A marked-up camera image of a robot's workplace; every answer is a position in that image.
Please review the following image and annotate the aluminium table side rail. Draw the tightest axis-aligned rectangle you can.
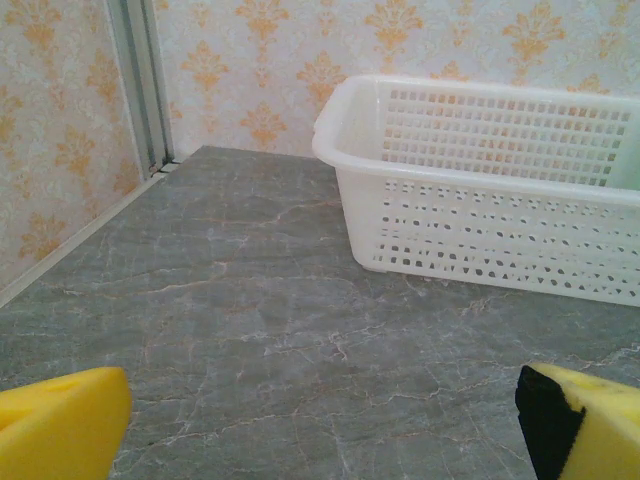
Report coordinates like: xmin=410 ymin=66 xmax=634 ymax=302
xmin=0 ymin=167 xmax=169 ymax=309

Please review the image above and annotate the green plastic basket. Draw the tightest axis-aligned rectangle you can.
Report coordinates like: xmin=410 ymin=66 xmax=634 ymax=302
xmin=607 ymin=132 xmax=640 ymax=194

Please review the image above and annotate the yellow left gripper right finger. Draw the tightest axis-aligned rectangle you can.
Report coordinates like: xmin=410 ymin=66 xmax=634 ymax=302
xmin=514 ymin=363 xmax=640 ymax=480

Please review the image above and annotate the aluminium frame post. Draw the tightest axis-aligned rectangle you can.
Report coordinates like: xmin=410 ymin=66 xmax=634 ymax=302
xmin=103 ymin=0 xmax=176 ymax=177

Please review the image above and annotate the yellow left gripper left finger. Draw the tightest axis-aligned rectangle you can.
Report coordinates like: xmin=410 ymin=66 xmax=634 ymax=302
xmin=0 ymin=366 xmax=134 ymax=480

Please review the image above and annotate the white plastic basket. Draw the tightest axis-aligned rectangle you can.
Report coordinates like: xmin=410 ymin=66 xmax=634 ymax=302
xmin=312 ymin=74 xmax=640 ymax=307

